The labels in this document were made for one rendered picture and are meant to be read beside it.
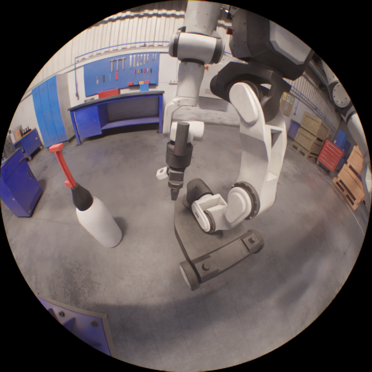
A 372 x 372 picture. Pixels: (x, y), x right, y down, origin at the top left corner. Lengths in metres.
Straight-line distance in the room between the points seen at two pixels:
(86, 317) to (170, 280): 0.70
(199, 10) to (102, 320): 1.41
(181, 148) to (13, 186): 1.88
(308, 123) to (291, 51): 4.44
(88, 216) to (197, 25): 0.87
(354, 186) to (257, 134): 4.45
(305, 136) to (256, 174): 4.41
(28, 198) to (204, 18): 2.13
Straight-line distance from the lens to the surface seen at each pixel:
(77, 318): 1.18
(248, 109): 0.38
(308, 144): 4.68
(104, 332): 1.08
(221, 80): 0.52
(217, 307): 0.97
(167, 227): 1.05
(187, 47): 0.36
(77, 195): 0.72
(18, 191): 1.96
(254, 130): 0.38
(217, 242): 0.85
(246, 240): 0.88
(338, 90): 0.48
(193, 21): 0.41
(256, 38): 0.40
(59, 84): 3.69
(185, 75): 0.37
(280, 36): 0.41
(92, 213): 0.76
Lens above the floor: 0.92
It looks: 43 degrees down
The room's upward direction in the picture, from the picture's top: 6 degrees clockwise
